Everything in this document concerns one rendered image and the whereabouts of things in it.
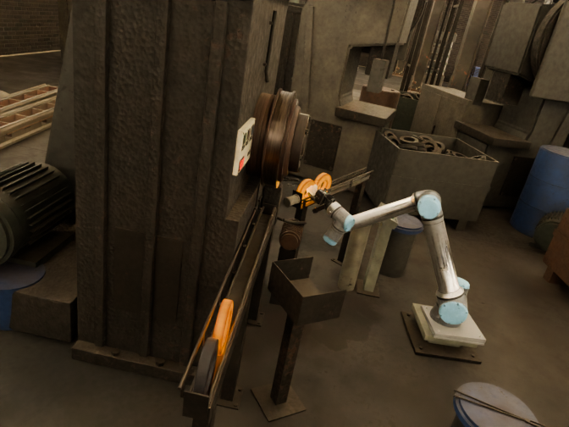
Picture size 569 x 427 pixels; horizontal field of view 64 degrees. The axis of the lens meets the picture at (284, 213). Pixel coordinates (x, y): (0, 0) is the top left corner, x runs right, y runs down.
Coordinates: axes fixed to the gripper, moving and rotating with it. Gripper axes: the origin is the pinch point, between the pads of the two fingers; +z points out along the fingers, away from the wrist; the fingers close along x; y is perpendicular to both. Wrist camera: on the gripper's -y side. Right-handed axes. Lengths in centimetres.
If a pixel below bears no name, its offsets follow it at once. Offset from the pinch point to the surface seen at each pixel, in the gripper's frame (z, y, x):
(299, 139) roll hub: -13, 51, 53
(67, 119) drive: 104, -13, 98
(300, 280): -55, 6, 67
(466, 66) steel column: 238, -20, -817
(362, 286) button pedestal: -52, -59, -47
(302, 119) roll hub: -7, 57, 47
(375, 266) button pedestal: -51, -38, -46
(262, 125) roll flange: -2, 51, 67
